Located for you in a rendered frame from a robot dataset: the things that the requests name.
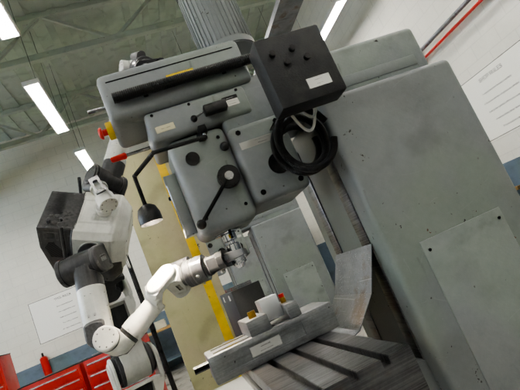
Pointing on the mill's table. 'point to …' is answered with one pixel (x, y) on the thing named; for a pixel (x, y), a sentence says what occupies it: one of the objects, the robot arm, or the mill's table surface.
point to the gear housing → (155, 133)
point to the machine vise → (271, 340)
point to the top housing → (124, 120)
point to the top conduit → (180, 78)
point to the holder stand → (241, 302)
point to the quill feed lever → (232, 176)
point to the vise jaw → (248, 326)
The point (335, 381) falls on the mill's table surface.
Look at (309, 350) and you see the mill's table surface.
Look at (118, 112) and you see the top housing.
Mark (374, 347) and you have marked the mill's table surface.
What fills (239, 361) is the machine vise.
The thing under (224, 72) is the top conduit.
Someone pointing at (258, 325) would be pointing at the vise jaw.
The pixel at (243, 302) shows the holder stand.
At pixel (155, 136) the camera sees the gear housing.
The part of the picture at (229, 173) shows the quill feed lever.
